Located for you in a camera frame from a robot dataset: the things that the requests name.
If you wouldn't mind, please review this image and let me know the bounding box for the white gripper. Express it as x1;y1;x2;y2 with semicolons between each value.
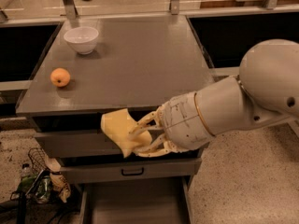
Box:
128;92;214;158

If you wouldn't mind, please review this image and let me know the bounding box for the yellow sponge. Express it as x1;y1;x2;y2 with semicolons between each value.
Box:
101;109;152;158

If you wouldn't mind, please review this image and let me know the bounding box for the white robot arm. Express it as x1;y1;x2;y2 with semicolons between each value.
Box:
130;39;299;157

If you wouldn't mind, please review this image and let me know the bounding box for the grey top drawer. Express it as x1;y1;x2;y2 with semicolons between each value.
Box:
34;123;209;159

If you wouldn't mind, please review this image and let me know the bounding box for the grey open bottom drawer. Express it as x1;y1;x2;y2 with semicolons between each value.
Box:
79;177;193;224

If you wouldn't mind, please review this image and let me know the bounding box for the grey middle drawer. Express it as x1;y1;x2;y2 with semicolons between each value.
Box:
61;158;201;184

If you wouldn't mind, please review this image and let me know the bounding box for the grey drawer cabinet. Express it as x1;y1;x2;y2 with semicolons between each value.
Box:
15;14;225;224

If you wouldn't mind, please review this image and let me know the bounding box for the beige patterned bag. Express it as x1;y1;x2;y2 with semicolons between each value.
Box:
45;157;71;203

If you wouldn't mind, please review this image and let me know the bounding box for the orange fruit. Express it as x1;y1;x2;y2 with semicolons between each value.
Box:
50;68;70;88

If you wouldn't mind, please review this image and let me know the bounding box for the white ceramic bowl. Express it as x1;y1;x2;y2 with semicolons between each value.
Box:
64;26;99;55

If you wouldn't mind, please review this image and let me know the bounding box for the green snack bag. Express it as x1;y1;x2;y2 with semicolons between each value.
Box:
17;175;51;203

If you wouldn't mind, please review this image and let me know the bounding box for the clear plastic bottle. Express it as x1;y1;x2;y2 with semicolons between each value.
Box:
21;163;33;179

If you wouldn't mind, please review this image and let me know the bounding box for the black wire basket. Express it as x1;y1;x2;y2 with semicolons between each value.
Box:
28;147;47;173

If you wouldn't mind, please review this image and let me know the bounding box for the metal post left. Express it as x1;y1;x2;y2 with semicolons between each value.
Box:
63;0;78;20

